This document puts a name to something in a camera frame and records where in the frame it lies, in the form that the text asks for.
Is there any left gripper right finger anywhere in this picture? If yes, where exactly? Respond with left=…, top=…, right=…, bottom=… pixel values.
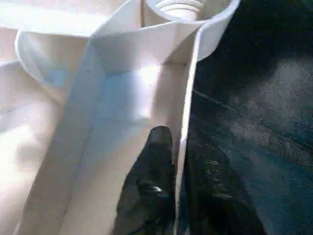
left=179, top=144, right=260, bottom=235

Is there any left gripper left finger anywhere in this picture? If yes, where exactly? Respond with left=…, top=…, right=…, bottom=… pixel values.
left=116, top=125, right=177, bottom=235

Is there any white plastic table top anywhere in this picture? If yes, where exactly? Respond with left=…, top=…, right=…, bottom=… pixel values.
left=0, top=0, right=242, bottom=235

